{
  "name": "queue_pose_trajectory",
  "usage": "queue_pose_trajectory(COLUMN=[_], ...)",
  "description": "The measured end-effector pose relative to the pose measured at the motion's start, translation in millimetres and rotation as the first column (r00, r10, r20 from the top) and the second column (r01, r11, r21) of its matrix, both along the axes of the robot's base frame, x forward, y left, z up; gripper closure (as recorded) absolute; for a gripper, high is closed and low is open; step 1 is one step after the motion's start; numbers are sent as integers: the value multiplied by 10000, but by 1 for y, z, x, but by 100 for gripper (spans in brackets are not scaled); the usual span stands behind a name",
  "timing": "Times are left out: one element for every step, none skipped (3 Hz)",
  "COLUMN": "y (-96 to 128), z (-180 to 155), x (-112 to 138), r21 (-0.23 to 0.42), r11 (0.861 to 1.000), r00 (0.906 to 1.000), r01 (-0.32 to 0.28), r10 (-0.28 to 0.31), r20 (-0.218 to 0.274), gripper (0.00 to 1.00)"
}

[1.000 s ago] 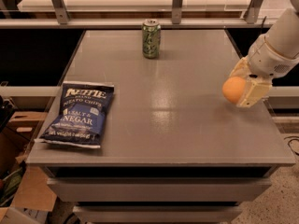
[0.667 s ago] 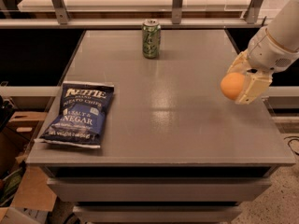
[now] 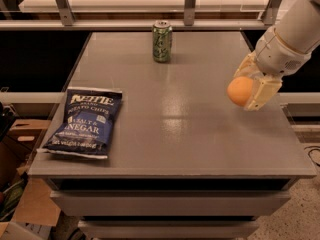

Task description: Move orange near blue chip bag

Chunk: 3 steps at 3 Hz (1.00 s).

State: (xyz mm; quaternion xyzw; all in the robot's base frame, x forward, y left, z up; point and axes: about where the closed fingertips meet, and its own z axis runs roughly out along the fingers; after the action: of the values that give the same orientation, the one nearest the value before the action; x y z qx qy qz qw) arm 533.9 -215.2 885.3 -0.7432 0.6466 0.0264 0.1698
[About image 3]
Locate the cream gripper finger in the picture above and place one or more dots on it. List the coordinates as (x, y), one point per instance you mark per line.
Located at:
(263, 89)
(248, 67)

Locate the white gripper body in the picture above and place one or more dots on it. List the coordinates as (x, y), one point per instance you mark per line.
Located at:
(278, 55)

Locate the orange fruit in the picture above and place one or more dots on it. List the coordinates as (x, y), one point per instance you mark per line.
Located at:
(239, 90)

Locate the blue Kettle chip bag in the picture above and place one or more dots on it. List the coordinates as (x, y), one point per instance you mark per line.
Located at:
(89, 116)

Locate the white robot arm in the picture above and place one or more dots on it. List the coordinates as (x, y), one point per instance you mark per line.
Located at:
(300, 27)

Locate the green soda can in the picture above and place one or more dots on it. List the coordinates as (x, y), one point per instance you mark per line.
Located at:
(162, 41)

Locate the grey drawer cabinet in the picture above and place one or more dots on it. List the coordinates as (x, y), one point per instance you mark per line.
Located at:
(184, 161)

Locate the brown cardboard box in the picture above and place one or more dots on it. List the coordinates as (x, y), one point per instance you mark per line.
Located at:
(27, 212)

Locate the metal window frame rail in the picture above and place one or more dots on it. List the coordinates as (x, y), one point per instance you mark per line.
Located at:
(138, 15)

